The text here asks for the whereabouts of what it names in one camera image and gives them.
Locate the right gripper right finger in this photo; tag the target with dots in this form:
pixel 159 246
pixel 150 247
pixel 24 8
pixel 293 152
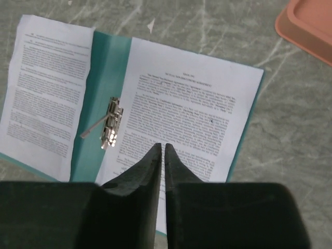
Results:
pixel 228 215

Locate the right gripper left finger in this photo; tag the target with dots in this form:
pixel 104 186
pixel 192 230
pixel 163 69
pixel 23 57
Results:
pixel 118 214

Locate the metal folder clip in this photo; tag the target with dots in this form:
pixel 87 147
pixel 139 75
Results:
pixel 111 123

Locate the printed paper sheet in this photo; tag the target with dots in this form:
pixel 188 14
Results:
pixel 45 93
pixel 197 103

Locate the teal file folder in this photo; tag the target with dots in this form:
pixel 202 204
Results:
pixel 109 59

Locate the pink rectangular tray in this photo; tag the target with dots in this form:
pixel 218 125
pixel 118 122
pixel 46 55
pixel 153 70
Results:
pixel 307 24

